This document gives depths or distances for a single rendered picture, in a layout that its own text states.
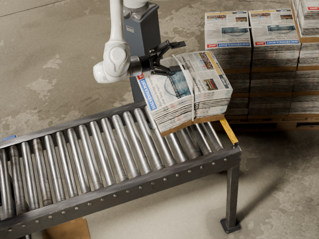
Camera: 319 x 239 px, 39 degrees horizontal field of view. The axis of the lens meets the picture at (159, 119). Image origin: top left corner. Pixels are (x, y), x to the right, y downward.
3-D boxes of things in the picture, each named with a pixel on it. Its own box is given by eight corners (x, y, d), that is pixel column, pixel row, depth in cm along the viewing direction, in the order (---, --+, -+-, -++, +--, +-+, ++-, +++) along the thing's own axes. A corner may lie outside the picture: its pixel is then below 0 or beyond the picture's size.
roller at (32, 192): (30, 144, 252) (27, 139, 248) (42, 214, 221) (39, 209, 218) (22, 147, 251) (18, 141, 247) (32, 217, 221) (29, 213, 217)
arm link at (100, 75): (129, 81, 208) (132, 74, 195) (96, 89, 205) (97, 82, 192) (123, 59, 209) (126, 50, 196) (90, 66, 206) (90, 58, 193)
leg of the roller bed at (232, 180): (232, 219, 293) (236, 157, 242) (236, 226, 289) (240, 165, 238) (224, 222, 292) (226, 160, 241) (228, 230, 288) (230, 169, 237)
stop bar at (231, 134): (207, 88, 260) (207, 86, 259) (239, 143, 232) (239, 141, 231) (202, 90, 260) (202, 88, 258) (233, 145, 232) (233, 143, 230)
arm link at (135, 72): (126, 68, 210) (138, 65, 211) (131, 81, 204) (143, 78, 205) (124, 53, 203) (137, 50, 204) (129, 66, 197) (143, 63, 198)
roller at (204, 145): (175, 94, 260) (175, 100, 263) (206, 155, 229) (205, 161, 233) (183, 92, 261) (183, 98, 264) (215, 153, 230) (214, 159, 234)
